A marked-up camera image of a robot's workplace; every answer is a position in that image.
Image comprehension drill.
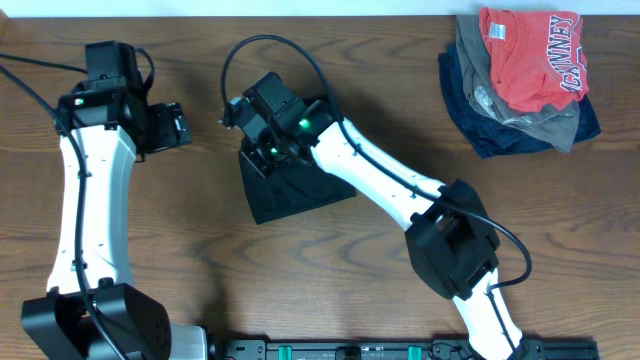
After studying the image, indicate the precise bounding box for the black t-shirt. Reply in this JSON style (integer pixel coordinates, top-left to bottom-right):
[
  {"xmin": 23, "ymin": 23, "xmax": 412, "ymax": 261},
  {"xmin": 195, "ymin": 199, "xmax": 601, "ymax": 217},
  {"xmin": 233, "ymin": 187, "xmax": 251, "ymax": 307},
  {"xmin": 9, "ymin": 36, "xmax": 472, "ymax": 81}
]
[{"xmin": 238, "ymin": 94, "xmax": 357, "ymax": 226}]

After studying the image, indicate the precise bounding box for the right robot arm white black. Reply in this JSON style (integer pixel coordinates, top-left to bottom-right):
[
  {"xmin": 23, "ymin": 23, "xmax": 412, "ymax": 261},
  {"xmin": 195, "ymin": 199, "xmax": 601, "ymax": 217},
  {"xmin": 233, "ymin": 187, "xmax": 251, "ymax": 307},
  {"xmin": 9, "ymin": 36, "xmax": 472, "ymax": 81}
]
[{"xmin": 230, "ymin": 97, "xmax": 523, "ymax": 359}]

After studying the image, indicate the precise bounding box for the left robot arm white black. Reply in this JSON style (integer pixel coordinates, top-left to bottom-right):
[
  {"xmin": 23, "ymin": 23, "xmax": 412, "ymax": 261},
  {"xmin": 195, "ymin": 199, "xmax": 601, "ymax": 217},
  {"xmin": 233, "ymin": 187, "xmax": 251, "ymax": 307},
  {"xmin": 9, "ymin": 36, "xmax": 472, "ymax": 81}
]
[{"xmin": 21, "ymin": 84, "xmax": 209, "ymax": 359}]

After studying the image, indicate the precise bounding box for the navy blue garment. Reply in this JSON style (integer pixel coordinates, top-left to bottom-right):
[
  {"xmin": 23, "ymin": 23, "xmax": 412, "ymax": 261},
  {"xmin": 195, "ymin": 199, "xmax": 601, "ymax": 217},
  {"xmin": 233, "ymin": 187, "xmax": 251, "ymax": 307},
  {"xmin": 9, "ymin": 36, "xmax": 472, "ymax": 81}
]
[{"xmin": 438, "ymin": 41, "xmax": 602, "ymax": 160}]

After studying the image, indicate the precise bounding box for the red printed t-shirt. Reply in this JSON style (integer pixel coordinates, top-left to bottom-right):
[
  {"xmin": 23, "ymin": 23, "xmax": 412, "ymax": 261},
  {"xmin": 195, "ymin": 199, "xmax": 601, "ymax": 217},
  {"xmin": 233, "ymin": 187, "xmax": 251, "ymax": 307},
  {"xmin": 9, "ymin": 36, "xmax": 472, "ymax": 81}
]
[{"xmin": 478, "ymin": 7, "xmax": 589, "ymax": 112}]

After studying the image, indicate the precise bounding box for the grey t-shirt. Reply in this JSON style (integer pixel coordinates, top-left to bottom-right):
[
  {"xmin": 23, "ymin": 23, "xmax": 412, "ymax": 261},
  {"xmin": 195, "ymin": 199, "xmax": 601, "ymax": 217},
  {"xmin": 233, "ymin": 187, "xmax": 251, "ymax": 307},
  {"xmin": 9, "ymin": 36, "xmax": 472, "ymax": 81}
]
[{"xmin": 456, "ymin": 15, "xmax": 580, "ymax": 153}]

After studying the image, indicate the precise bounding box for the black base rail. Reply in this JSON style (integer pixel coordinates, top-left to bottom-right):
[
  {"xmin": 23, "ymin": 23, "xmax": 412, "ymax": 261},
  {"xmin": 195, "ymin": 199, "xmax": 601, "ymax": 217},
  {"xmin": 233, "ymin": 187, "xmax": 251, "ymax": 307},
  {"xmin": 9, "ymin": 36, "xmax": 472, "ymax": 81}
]
[{"xmin": 215, "ymin": 339, "xmax": 600, "ymax": 360}]

